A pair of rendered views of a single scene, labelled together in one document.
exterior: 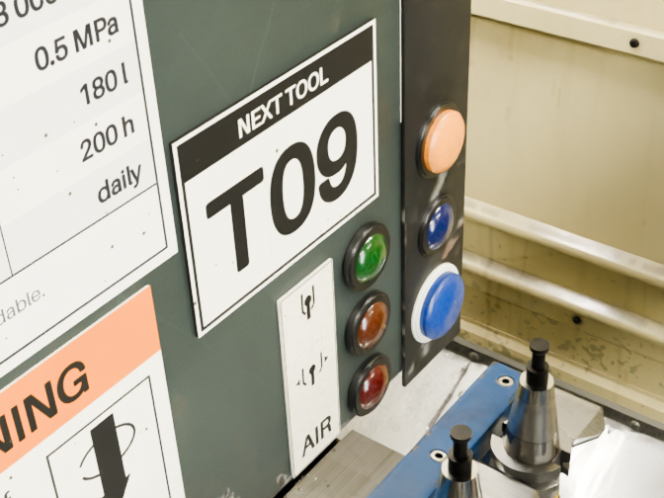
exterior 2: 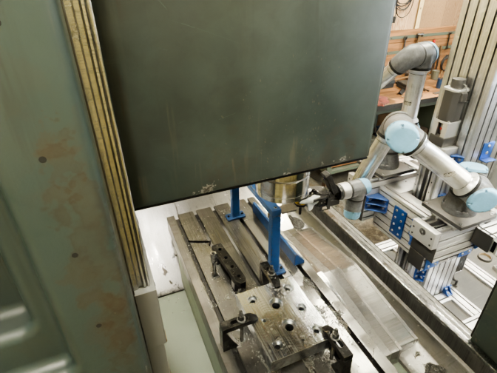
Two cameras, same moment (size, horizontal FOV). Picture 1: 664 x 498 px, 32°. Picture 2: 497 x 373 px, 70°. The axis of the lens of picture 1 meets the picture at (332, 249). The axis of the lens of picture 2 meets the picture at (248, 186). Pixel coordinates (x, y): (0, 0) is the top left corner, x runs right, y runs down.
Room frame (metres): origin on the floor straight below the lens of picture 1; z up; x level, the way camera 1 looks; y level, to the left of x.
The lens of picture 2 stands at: (-0.08, 1.16, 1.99)
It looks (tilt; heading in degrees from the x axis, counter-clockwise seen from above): 31 degrees down; 299
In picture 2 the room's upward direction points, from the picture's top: 1 degrees counter-clockwise
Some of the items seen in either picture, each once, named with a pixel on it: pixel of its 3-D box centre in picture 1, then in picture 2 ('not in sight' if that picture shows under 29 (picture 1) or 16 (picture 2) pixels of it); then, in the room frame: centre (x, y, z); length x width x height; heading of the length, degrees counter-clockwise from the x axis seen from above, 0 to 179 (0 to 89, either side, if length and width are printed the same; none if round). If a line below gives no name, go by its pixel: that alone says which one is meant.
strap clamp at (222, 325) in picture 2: not in sight; (239, 327); (0.33, 0.49, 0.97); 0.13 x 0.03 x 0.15; 52
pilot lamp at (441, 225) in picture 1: (438, 225); not in sight; (0.38, -0.04, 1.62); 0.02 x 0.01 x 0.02; 142
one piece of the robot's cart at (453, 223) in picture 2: not in sight; (459, 212); (-0.28, -0.53, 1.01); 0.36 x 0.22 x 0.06; 51
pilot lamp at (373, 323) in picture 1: (371, 324); not in sight; (0.34, -0.01, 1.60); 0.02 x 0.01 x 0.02; 142
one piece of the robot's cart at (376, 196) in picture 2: not in sight; (376, 204); (0.10, -0.66, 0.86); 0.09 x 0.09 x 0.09; 51
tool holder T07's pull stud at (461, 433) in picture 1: (459, 450); not in sight; (0.56, -0.08, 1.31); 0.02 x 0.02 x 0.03
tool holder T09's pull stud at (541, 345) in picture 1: (538, 362); not in sight; (0.64, -0.15, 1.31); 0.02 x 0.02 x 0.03
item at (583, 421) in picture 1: (562, 415); not in sight; (0.68, -0.18, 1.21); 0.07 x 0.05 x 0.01; 52
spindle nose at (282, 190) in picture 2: not in sight; (282, 172); (0.28, 0.30, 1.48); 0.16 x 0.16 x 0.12
